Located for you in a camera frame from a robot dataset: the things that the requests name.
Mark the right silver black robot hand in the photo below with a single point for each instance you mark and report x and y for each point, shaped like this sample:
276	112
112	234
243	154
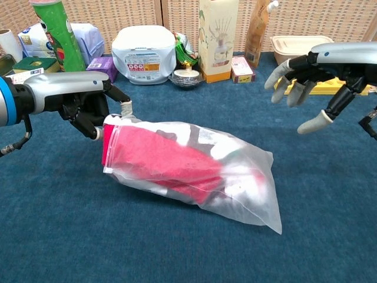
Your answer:
347	59

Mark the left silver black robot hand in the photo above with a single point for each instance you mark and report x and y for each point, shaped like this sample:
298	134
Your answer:
67	91

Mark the red white patterned garment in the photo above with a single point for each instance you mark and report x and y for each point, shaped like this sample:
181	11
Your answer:
153	156

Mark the clear plastic zip bag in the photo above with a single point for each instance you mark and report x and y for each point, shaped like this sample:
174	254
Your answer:
259	200

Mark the green snack packet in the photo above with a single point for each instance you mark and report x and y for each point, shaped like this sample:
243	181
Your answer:
184	53

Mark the yellow tray with holes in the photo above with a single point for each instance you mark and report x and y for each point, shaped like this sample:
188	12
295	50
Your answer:
327	88

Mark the purple small box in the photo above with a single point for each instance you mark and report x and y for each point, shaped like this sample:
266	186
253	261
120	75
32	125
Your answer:
101	65

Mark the green yellow box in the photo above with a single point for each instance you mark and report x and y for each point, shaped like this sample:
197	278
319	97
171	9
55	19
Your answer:
35	62

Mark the red white carton box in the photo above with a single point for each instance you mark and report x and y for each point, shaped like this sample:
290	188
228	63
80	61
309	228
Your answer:
26	75

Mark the green chips can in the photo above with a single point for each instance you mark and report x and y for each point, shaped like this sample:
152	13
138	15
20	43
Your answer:
59	38

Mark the white blue tissue pack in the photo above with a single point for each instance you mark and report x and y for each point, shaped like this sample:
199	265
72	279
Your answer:
88	41

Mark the beige lidded lunch box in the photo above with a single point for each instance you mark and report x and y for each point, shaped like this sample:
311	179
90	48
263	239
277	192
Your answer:
294	47

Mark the dark green tin box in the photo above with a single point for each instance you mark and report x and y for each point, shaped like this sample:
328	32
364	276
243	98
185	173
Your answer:
6	65

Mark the white cardboard tube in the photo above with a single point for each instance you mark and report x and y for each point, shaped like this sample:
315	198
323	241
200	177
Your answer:
9	44

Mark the wicker folding screen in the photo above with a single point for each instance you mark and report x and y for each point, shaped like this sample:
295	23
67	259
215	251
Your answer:
117	17

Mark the white plastic tub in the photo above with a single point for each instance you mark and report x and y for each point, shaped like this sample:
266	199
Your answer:
144	44

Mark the brown spout pouch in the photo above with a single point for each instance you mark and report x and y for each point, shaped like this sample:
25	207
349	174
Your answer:
257	35

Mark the pink small box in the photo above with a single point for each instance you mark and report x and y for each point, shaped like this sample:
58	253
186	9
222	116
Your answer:
241	69

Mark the small patterned bowl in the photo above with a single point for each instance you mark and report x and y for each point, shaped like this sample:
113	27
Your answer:
187	78

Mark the orange cream tall carton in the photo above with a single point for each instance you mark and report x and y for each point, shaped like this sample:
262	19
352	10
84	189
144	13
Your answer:
218	35

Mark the blue carpet table cover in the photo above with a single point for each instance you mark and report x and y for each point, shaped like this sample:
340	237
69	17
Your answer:
88	236

